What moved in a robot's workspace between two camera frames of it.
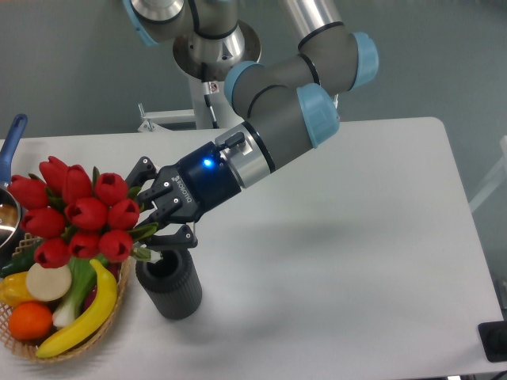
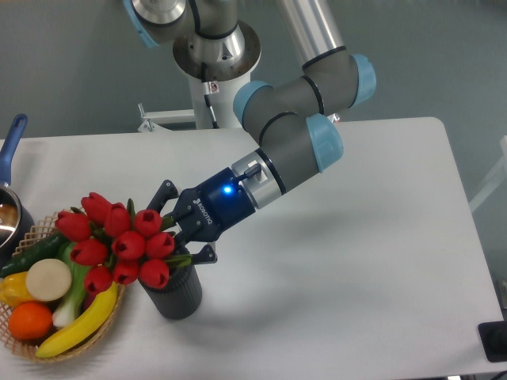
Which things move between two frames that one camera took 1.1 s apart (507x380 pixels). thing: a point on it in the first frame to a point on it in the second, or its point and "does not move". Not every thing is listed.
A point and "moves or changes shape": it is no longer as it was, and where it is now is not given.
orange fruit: x=30 y=321 does not move
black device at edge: x=493 y=339 does not move
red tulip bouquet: x=70 y=213 moves or changes shape
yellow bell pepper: x=13 y=290 does not move
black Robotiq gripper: x=184 y=191 to x=207 y=213
